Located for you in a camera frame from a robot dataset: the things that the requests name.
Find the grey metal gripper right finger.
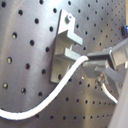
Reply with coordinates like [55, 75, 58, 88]
[87, 38, 128, 69]

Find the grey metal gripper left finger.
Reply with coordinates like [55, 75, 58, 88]
[83, 61, 125, 93]

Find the white cable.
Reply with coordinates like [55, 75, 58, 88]
[0, 55, 119, 121]

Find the blue object at edge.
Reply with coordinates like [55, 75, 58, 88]
[121, 26, 128, 36]

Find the grey metal cable clip bracket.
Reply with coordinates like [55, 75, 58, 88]
[51, 9, 83, 83]

